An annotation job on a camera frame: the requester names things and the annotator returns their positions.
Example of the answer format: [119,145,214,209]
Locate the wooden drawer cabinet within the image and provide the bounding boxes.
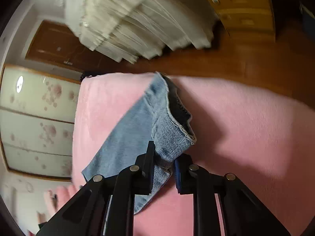
[208,0,275,42]

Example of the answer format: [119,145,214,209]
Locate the pink bed sheet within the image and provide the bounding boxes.
[72,73,314,235]

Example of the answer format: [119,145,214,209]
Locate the beige patterned curtain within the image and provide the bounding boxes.
[65,0,218,63]

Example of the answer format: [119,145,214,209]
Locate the floral wardrobe doors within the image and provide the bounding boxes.
[1,65,80,181]

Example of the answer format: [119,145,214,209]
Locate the brown wooden door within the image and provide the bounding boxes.
[25,20,107,73]

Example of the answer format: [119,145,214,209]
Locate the blue denim jacket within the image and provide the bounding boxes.
[82,73,196,213]

